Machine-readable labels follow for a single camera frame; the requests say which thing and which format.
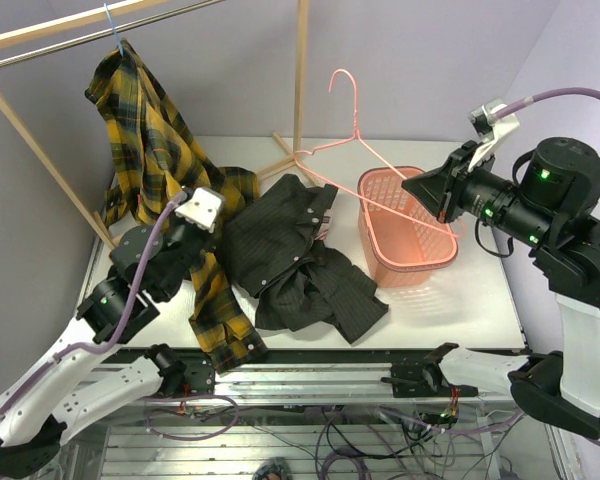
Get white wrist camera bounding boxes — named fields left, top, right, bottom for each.
left=175, top=187, right=225, bottom=233
left=468, top=98, right=520, bottom=172

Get metal hanging rod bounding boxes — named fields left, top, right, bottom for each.
left=0, top=1, right=220, bottom=69

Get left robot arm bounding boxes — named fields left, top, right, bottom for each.
left=0, top=221, right=215, bottom=479

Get pink plastic laundry basket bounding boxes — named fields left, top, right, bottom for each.
left=357, top=166, right=458, bottom=288

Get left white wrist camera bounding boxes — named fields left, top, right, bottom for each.
left=175, top=187, right=225, bottom=233

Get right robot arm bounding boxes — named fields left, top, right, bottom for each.
left=402, top=137, right=600, bottom=440

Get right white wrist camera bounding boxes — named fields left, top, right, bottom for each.
left=468, top=98, right=520, bottom=172

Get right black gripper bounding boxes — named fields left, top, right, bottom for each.
left=403, top=139, right=553, bottom=248

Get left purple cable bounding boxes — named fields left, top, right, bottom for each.
left=0, top=192, right=187, bottom=441

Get dark pinstriped shirt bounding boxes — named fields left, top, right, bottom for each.
left=219, top=174, right=389, bottom=344

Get aluminium rail base frame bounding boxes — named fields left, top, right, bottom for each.
left=40, top=350, right=584, bottom=479

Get wooden clothes rack frame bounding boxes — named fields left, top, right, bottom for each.
left=0, top=0, right=326, bottom=251

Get blue wire hanger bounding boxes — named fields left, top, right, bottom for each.
left=103, top=2, right=125, bottom=57

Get loose cables under table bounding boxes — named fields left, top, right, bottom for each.
left=144, top=387, right=526, bottom=480

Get yellow plaid shirt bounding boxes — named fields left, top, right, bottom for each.
left=83, top=38, right=269, bottom=377

